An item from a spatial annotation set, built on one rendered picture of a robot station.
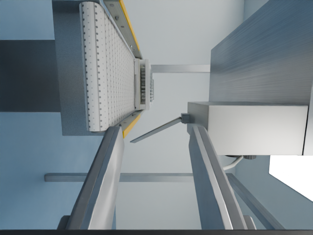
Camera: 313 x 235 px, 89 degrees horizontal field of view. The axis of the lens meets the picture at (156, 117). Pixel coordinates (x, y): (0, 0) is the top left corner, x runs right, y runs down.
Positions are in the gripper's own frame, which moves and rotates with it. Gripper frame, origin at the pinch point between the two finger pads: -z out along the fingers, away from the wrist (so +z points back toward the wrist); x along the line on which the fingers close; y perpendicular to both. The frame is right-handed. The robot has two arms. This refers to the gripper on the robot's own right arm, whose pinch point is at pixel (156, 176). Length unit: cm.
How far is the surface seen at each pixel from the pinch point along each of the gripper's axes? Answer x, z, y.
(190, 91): -78, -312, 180
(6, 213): 101, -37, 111
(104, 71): 11.0, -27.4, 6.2
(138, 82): 9, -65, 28
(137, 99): 9, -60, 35
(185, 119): -9.1, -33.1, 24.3
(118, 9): 8.1, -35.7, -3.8
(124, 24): 8.2, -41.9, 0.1
